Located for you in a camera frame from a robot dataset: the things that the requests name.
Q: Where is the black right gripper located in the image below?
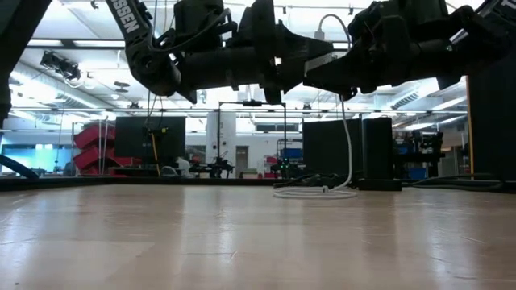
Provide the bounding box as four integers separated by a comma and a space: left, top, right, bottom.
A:
302, 0, 423, 102

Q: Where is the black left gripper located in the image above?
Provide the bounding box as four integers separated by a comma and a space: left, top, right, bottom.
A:
231, 0, 335, 106

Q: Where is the white USB cable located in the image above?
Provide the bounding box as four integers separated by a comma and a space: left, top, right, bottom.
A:
273, 14, 359, 201

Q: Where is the black power tower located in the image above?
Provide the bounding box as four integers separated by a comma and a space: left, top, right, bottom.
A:
357, 116, 403, 192

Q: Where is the metal shelf blue bin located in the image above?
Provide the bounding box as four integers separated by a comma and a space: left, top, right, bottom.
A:
276, 139, 304, 178

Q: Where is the white building column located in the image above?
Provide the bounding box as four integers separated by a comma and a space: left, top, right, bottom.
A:
206, 111, 238, 176

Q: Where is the black background robot station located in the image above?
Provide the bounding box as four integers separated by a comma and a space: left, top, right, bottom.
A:
393, 130, 447, 179

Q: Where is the person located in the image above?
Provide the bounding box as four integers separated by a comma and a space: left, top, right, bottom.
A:
175, 155, 194, 178

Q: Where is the black partition panel yellow edge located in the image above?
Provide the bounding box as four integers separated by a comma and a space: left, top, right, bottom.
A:
466, 52, 516, 182

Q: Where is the black monitor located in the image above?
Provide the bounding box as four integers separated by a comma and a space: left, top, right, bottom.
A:
114, 116, 187, 160

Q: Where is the red storage bins rack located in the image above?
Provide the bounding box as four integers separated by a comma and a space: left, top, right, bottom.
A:
73, 122, 134, 176

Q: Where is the black ceiling-mounted device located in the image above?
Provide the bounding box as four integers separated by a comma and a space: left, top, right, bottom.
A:
39, 51, 81, 81

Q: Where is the black gantry frame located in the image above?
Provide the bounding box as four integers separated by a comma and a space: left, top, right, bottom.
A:
217, 100, 288, 178

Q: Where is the black power cord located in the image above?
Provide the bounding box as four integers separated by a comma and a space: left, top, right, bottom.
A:
273, 172, 362, 189

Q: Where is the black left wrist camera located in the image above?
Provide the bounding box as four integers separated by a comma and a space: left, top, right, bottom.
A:
173, 0, 239, 44

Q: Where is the yellow hanging cable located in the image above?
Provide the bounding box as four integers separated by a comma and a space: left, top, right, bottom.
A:
149, 130, 161, 177

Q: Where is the black table frame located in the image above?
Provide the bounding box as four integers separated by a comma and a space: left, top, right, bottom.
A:
0, 175, 516, 193

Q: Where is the thick black curved cable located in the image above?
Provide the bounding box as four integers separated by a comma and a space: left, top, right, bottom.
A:
0, 155, 41, 181

